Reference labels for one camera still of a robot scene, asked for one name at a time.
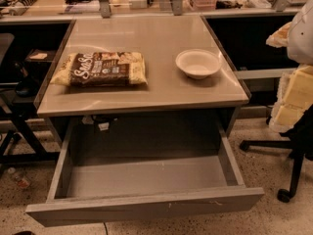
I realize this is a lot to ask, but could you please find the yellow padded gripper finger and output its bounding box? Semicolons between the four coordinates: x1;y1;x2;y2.
266;22;313;132

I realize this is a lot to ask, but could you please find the grey top drawer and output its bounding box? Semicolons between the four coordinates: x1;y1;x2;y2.
26;117;264;226

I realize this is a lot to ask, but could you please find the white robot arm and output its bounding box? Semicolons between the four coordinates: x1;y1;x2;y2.
266;0;313;132

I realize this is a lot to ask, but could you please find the grey drawer cabinet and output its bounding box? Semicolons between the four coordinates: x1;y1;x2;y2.
37;16;249;140

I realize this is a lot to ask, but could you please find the grey metal shelf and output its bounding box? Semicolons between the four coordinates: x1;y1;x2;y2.
236;68;294;92

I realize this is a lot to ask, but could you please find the black office chair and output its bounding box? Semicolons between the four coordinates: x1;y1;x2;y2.
240;105;313;203

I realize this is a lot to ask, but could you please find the white paper bowl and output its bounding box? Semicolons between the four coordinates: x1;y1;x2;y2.
175;49;221;79

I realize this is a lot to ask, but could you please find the brown yellow snack bag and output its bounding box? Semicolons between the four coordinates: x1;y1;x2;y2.
51;52;147;87

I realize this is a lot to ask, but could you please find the plastic water bottle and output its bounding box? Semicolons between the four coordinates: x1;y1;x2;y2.
8;167;30;189

